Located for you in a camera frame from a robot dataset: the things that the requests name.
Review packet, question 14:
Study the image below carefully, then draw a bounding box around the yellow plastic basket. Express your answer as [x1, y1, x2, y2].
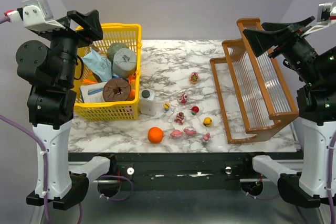
[73, 23, 142, 121]

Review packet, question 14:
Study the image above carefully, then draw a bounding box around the pink strawberry bear toy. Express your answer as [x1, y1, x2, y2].
[178, 93, 188, 104]

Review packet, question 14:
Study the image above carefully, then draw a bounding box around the white bottle black cap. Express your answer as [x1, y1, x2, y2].
[139, 89, 156, 116]

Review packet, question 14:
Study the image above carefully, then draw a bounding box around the red white bear toy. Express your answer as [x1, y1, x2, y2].
[174, 112, 185, 125]

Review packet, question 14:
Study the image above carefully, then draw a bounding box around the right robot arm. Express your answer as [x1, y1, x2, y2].
[243, 16, 335, 208]

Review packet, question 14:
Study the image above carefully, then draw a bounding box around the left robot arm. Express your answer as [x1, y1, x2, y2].
[16, 6, 113, 210]

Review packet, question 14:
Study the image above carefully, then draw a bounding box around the brown tiered wooden shelf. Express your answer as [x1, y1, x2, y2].
[209, 18, 300, 145]

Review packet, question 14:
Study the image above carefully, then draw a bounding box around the green ball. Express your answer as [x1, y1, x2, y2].
[107, 42, 128, 62]

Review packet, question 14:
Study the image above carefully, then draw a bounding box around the light blue plastic pouch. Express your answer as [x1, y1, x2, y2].
[82, 49, 112, 82]

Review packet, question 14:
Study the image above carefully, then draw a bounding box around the grey tape roll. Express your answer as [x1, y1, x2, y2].
[112, 48, 137, 78]

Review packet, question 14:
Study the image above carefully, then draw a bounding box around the white blue box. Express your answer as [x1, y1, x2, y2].
[80, 82, 107, 103]

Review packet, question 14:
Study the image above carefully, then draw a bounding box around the brown tape roll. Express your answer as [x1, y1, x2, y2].
[102, 78, 131, 102]

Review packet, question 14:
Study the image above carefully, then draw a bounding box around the orange bottle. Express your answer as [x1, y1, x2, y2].
[128, 73, 138, 101]

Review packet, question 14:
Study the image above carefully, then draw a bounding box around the red hat figure toy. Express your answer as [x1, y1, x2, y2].
[190, 106, 199, 115]

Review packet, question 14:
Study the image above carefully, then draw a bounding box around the yellow duck toy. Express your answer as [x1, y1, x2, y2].
[203, 117, 212, 127]

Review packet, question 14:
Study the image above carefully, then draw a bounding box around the pink bunny figure toy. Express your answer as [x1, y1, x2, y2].
[202, 132, 211, 145]

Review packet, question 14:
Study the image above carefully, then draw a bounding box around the small minion toy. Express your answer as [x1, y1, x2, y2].
[163, 102, 170, 112]

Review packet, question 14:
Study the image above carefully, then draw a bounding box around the pink white toy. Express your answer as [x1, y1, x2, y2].
[183, 126, 197, 136]

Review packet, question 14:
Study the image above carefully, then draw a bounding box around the pink round toy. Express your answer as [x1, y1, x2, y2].
[170, 130, 184, 139]

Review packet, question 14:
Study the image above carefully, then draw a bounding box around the orange fruit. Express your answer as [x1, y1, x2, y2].
[148, 127, 164, 144]

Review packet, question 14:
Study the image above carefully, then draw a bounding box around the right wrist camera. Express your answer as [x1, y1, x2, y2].
[303, 2, 336, 37]

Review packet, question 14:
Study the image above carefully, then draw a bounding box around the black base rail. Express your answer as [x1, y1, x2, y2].
[68, 152, 302, 192]

